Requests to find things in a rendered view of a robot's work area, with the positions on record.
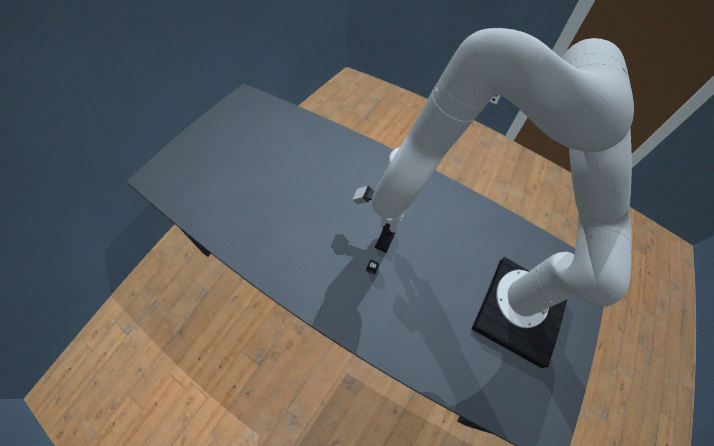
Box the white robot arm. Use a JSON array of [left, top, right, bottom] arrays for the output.
[[352, 28, 634, 328]]

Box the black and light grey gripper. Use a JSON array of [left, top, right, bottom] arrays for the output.
[[381, 209, 406, 237]]

